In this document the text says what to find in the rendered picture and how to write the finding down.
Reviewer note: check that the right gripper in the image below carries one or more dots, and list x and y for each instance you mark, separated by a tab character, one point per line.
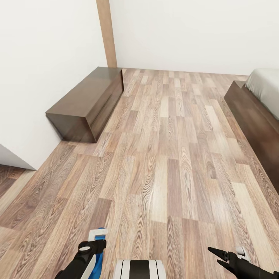
239	267

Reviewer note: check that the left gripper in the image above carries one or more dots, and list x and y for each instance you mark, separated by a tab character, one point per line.
99	245

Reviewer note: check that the sandal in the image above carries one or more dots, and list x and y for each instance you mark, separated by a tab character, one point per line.
96	273

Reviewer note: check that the sliding door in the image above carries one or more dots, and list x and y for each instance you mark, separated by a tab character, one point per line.
107	31

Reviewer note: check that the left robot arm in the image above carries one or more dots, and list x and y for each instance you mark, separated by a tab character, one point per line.
84	261

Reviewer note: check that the bed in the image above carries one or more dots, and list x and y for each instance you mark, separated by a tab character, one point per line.
255	105

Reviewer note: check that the bench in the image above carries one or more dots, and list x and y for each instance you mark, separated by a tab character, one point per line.
85	110

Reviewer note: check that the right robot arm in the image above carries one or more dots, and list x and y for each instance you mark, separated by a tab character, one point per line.
240	265

